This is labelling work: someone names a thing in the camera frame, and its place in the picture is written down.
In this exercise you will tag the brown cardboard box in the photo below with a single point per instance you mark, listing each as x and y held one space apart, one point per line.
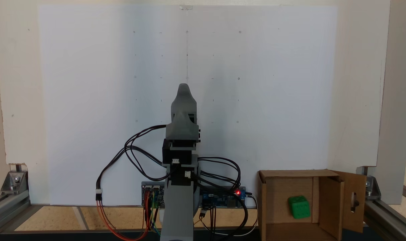
330 201

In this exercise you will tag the grey pivoting gripper jaw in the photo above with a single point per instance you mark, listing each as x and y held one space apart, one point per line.
182 130

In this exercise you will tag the aluminium corner bracket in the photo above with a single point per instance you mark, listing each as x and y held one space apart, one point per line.
15 179
373 189

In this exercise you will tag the green dice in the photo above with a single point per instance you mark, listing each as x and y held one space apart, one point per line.
299 207

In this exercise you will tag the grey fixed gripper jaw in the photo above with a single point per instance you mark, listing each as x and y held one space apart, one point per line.
184 100

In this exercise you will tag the aluminium frame post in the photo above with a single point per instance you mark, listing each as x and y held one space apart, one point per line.
390 221
7 211

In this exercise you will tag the grey board mounting plate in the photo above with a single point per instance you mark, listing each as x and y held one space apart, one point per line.
149 183

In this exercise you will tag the clear tape piece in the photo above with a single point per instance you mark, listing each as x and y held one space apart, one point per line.
186 7

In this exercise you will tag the blue circuit board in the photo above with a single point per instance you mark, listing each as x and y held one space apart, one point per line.
223 201

